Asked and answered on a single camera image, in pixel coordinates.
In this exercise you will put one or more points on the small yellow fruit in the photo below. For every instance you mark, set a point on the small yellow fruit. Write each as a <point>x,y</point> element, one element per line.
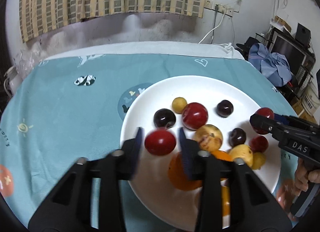
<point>178,105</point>

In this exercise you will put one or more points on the black shelf with monitor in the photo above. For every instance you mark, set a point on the black shelf with monitor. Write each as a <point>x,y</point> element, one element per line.
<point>295,47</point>

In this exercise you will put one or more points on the person right hand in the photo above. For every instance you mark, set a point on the person right hand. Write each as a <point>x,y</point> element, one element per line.
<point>303,176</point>

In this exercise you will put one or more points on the tan round fruit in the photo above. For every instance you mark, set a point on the tan round fruit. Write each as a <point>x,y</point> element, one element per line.
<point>209,138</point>

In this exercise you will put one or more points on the blue clothes pile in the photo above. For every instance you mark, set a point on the blue clothes pile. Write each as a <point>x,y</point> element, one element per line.
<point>273,66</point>

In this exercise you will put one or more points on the yellow orange fruit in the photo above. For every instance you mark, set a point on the yellow orange fruit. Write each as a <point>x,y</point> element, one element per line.
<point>225,200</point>

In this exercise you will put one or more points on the cardboard boxes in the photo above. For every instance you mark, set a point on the cardboard boxes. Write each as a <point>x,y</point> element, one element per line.
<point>307,105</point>

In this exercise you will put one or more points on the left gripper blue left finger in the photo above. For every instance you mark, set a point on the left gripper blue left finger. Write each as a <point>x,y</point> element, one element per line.
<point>137,143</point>

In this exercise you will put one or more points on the small red cherry tomato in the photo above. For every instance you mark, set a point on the small red cherry tomato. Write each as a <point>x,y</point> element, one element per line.
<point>259,144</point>

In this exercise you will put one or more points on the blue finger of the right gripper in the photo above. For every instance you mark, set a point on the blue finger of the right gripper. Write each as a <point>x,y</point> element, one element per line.
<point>260,123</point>
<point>283,119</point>

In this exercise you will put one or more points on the small green-yellow fruit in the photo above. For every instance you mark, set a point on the small green-yellow fruit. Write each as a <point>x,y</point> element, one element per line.
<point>259,160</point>

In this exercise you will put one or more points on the yellow potato-like fruit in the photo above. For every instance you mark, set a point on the yellow potato-like fruit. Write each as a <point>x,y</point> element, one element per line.
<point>244,152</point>

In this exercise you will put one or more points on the teal patterned tablecloth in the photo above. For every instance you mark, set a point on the teal patterned tablecloth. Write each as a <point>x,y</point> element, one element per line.
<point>74,107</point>

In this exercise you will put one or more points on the large orange tangerine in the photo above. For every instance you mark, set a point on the large orange tangerine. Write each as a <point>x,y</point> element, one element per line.
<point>178,178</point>

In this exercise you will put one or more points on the wall power strip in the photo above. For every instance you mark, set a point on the wall power strip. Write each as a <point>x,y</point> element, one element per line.
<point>219,8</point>

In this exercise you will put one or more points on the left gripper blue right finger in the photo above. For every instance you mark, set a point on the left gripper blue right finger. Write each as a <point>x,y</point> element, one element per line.
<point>186,146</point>

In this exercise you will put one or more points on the large dark red plum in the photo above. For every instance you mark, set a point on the large dark red plum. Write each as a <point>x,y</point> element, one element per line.
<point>194,116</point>

